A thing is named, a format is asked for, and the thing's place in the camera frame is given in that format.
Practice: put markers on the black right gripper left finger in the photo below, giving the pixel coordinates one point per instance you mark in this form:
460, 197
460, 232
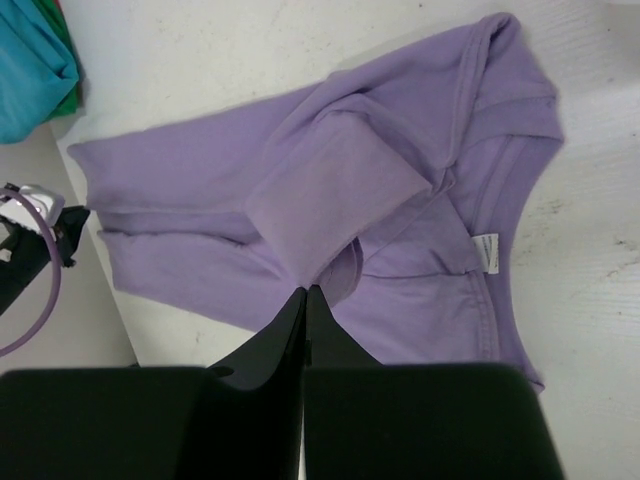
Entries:
237, 419

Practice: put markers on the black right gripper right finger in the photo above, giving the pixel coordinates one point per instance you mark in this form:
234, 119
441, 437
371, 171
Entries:
365, 420

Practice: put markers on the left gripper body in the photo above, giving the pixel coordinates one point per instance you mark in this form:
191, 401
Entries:
29, 253

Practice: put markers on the teal t shirt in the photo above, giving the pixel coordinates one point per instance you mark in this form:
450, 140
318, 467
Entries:
32, 78

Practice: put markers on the lilac t shirt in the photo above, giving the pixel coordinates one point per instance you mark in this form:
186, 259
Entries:
395, 186

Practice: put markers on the green t shirt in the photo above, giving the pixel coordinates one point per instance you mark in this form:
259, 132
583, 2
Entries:
52, 12

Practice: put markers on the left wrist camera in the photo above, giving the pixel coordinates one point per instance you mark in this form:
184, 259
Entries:
30, 206

